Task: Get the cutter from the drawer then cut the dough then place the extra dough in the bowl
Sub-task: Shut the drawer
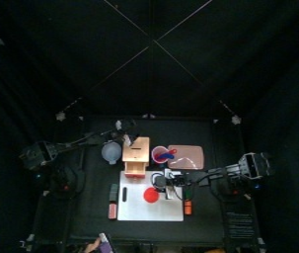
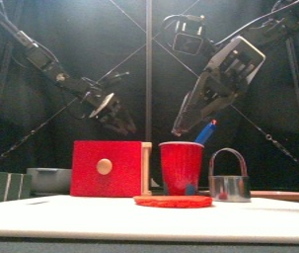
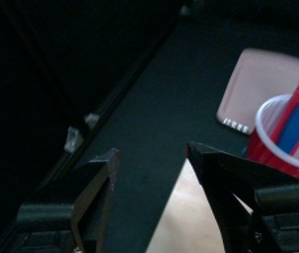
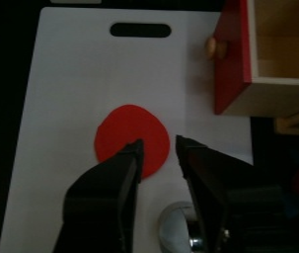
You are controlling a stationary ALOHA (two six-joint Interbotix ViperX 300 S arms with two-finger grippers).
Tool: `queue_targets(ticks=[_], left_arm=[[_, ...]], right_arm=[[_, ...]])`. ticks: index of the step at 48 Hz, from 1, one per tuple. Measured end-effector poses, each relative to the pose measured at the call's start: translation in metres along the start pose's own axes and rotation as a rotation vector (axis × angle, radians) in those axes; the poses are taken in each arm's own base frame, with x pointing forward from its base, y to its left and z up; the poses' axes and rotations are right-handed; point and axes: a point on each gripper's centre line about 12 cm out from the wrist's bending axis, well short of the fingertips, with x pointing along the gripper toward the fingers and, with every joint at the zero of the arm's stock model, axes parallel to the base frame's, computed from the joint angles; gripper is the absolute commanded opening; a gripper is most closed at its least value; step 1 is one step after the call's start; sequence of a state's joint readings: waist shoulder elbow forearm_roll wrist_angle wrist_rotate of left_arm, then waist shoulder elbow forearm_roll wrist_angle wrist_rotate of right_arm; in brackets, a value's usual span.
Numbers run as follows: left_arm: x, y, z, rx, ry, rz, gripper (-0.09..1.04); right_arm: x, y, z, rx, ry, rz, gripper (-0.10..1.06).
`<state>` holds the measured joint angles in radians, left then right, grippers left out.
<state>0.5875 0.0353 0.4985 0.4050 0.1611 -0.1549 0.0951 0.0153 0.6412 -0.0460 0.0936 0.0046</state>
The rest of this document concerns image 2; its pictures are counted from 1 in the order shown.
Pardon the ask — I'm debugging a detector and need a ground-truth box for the red-fronted wooden drawer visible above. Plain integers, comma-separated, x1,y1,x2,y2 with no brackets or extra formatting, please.
68,139,144,199

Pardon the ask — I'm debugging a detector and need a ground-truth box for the grey bowl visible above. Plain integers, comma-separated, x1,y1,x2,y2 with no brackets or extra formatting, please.
25,167,73,196

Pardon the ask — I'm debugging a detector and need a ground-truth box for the red flat dough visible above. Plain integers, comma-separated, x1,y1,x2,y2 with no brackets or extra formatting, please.
132,195,213,210

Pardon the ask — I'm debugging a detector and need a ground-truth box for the blue tool with red tip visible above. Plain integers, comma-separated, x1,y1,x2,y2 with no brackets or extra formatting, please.
193,119,219,145

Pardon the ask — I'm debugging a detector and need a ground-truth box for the red plastic cup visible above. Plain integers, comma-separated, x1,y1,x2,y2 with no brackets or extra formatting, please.
157,140,205,197

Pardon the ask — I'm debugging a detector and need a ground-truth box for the white cutting board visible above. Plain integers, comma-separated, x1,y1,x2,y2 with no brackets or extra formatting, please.
0,194,299,245

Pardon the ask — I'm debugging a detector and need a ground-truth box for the green ribbed block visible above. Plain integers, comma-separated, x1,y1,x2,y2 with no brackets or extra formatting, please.
0,170,33,205

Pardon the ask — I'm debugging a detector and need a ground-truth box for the vertical metal frame pole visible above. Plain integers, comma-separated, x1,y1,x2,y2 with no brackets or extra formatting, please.
145,0,152,143

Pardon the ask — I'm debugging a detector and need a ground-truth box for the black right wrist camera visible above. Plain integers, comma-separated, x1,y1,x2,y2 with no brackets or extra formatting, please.
160,14,211,57

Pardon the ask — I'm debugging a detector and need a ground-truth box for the diagonal steel brace wire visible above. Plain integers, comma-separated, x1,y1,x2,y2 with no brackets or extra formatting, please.
0,0,201,171
107,0,299,181

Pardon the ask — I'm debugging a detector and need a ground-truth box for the metal dough cutter with handle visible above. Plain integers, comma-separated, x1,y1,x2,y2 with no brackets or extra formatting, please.
207,147,251,204

